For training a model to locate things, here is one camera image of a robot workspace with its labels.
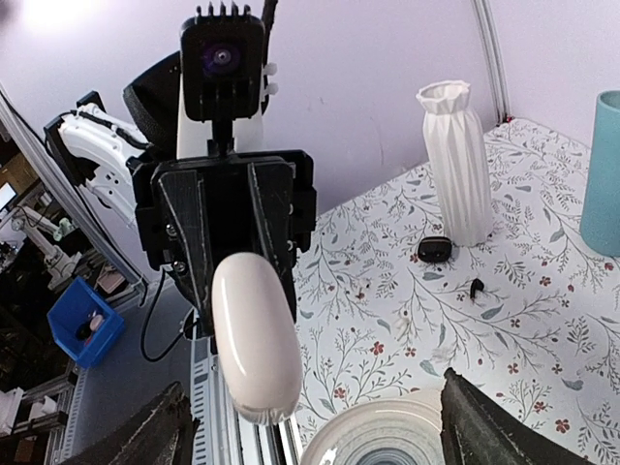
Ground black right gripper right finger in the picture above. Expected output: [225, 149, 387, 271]
[440, 368, 589, 464]

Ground black earbud on table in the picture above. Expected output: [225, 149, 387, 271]
[469, 278, 485, 300]

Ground small black earbud case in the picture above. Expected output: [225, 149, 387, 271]
[417, 236, 452, 264]

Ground white ribbed vase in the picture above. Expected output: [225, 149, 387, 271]
[416, 80, 493, 247]

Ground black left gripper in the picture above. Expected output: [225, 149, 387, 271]
[123, 52, 319, 340]

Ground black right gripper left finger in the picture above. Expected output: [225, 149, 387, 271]
[65, 382, 199, 465]

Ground blue plastic bin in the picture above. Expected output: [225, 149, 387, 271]
[47, 277, 125, 368]

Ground left aluminium frame post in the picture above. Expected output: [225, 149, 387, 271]
[471, 0, 511, 125]

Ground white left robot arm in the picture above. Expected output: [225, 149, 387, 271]
[46, 53, 317, 341]

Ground swirl patterned ceramic plate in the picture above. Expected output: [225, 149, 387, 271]
[300, 388, 445, 465]

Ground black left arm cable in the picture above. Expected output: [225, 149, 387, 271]
[139, 270, 195, 362]

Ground white earbud charging case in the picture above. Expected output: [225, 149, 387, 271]
[211, 252, 302, 425]

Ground teal tall vase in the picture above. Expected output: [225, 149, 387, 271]
[580, 90, 619, 257]

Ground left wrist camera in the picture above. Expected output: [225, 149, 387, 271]
[179, 2, 265, 158]

